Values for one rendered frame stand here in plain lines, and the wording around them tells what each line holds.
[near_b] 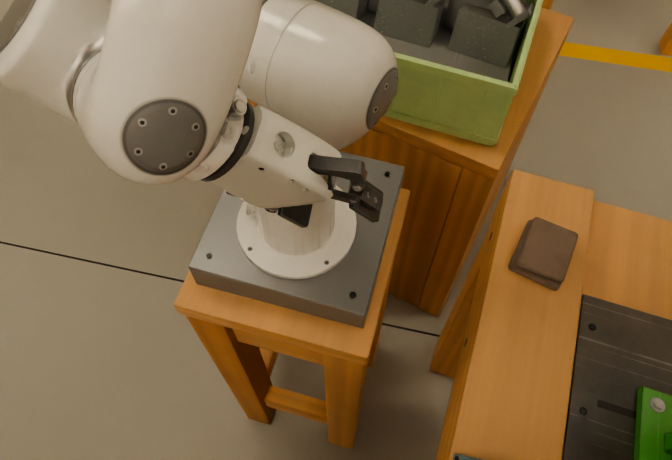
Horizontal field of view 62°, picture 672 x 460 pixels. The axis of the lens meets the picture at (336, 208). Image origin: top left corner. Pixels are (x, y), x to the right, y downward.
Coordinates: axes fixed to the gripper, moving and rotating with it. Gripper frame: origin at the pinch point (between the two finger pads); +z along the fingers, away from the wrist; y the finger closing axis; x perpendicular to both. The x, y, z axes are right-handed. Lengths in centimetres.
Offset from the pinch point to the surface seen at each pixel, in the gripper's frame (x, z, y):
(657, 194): -75, 171, 5
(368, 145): -38, 47, 38
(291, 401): 19, 69, 67
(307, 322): 6.9, 25.5, 24.9
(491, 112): -39, 46, 8
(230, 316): 8.3, 18.0, 34.4
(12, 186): -34, 26, 184
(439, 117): -39, 45, 19
